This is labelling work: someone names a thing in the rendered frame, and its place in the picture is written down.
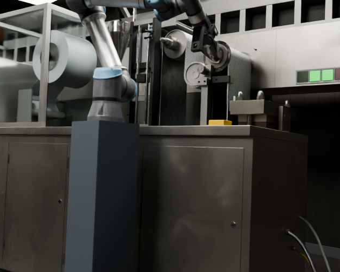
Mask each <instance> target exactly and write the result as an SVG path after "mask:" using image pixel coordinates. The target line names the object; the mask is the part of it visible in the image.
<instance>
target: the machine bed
mask: <svg viewBox="0 0 340 272"><path fill-rule="evenodd" d="M71 131H72V127H0V134H21V135H71ZM139 135H171V136H246V137H261V138H268V139H276V140H284V141H292V142H300V143H304V144H307V143H308V136H307V135H302V134H296V133H290V132H285V131H279V130H273V129H269V128H263V127H257V126H252V125H212V126H139Z"/></svg>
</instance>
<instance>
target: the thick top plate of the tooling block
mask: <svg viewBox="0 0 340 272"><path fill-rule="evenodd" d="M279 106H283V105H280V104H277V103H273V102H270V101H267V100H240V101H231V102H230V114H232V115H237V116H238V115H248V114H252V115H270V116H273V117H277V118H278V109H279ZM284 107H286V106H284ZM287 108H290V107H287ZM290 109H291V114H290V121H296V113H297V110H296V109H294V108H290Z"/></svg>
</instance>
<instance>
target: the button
mask: <svg viewBox="0 0 340 272"><path fill-rule="evenodd" d="M209 125H232V121H228V120H209Z"/></svg>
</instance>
